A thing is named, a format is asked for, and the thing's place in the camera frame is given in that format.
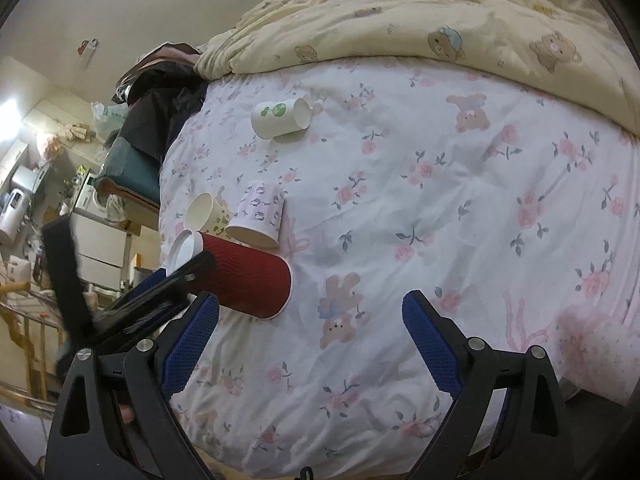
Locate cream patterned paper cup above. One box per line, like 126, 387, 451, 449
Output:
184, 193, 231, 240

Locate pink patterned white paper cup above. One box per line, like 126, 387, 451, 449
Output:
226, 180, 284, 249

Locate dark red ribbed paper cup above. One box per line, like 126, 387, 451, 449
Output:
167, 229, 293, 320

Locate dark clothes pile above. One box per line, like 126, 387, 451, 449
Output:
114, 42, 208, 162

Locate white plastic bag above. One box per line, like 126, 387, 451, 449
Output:
91, 102, 129, 136

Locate teal bed headboard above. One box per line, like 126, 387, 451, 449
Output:
94, 136, 160, 209

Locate white washing machine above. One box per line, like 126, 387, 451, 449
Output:
72, 171, 107, 223

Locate floral white bed sheet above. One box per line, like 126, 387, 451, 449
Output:
160, 58, 639, 478

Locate white cup green dots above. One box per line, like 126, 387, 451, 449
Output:
250, 98, 312, 140

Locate white kitchen cabinet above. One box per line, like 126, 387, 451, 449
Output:
70, 214, 127, 290

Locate cream bear print duvet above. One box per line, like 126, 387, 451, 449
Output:
195, 0, 639, 133

